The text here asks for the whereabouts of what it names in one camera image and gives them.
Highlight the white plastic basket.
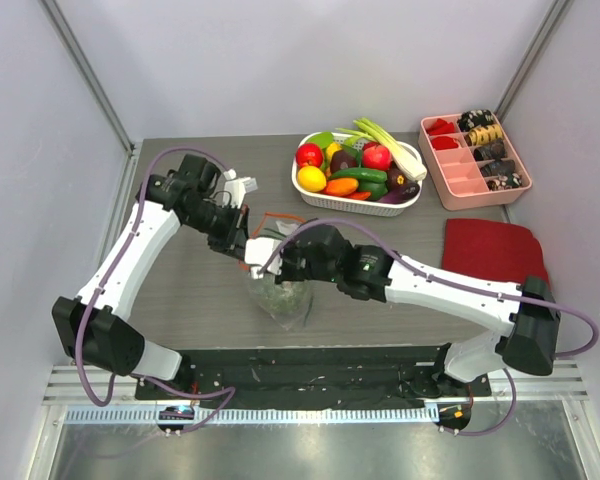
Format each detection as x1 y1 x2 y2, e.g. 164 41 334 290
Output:
291 132 424 217

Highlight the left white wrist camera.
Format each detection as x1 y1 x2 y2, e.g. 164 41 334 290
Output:
219 169 258 208

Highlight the red apple toy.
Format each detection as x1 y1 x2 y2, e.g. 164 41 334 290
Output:
295 143 324 168

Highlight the red folded cloth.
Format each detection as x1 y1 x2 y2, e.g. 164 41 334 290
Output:
441 218 550 284

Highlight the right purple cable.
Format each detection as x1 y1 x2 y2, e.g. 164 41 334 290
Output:
259 217 600 436

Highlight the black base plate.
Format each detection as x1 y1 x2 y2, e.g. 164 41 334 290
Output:
134 347 491 411

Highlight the purple eggplant toy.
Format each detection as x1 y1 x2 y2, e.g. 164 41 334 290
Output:
377 182 421 205

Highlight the purple cable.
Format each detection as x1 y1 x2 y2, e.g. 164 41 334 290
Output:
259 217 600 436
74 146 236 434

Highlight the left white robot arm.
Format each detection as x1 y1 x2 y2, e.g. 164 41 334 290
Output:
52 154 257 399

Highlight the pink divided organizer tray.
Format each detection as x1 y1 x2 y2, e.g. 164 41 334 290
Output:
418 114 533 211

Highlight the green onion toy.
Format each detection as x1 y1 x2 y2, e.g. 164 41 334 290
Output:
257 219 302 240

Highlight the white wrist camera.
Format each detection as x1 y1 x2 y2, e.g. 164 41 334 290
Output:
244 237 282 280
219 169 258 208

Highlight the white corn toy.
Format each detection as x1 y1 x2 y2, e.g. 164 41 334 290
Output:
337 117 428 182

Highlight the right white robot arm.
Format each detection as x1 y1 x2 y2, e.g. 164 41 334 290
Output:
266 223 560 395

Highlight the green cucumber toy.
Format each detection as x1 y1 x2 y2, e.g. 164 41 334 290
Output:
330 167 388 183

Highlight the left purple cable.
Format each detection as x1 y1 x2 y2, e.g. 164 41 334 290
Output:
74 146 236 434

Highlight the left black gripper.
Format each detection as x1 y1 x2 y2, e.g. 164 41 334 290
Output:
185 200 250 261

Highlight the green lime toy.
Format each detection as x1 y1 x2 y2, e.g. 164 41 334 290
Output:
307 131 334 149

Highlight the orange carrot toy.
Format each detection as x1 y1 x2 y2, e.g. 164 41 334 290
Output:
322 178 359 197

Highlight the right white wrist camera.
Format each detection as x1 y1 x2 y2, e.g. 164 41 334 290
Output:
244 237 282 280

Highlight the yellow lemon toy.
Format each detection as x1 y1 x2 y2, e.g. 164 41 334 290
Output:
296 165 327 193

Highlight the green melon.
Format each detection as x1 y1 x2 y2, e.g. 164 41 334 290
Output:
247 277 312 316

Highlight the clear zip top bag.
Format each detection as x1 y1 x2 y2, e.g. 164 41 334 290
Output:
238 212 314 331

